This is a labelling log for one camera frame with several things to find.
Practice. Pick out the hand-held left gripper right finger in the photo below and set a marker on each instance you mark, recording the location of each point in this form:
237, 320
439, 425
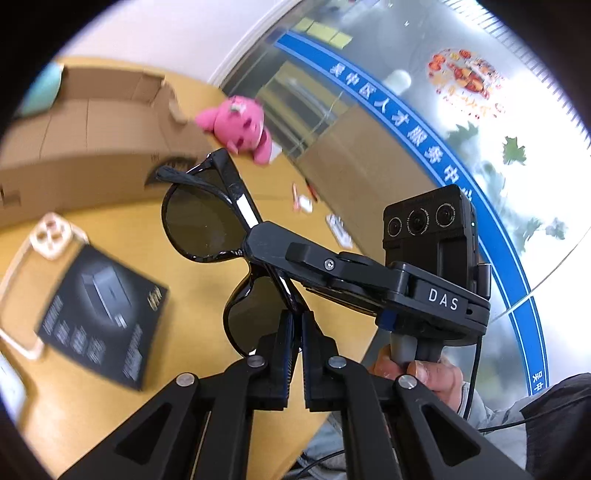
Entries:
310, 355

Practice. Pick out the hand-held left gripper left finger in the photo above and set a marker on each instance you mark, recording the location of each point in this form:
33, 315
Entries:
285, 350

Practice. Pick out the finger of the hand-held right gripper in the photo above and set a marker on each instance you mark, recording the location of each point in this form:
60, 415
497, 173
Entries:
277, 244
341, 301

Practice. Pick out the black sunglasses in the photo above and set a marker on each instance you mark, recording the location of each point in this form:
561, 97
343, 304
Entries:
198, 226

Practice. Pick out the black charger box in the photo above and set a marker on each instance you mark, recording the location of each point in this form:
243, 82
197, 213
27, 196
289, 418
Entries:
101, 314

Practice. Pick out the cardboard box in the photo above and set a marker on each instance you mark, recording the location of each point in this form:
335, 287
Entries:
92, 138

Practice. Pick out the clear beige phone case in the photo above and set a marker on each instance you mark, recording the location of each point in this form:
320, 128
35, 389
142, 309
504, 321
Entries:
51, 236

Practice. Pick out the person's right forearm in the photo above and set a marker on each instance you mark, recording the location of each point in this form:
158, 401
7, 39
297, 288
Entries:
521, 415

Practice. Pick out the person's right hand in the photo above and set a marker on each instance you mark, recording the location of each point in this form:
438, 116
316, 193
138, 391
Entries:
434, 378

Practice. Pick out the white red small stationery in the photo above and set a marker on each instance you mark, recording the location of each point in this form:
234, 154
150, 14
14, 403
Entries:
302, 201

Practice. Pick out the white striped small box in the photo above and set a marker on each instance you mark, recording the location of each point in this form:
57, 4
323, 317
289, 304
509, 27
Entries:
339, 229

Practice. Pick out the blue window banner strip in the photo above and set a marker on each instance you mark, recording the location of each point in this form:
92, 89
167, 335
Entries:
415, 138

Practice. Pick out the yellow sticky note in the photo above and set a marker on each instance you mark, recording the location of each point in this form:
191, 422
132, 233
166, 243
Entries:
340, 40
304, 24
323, 30

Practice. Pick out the red window decal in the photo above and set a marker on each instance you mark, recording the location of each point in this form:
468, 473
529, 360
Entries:
461, 73

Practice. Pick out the pastel pink teal plush toy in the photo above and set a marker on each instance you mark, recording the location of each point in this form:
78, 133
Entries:
40, 90

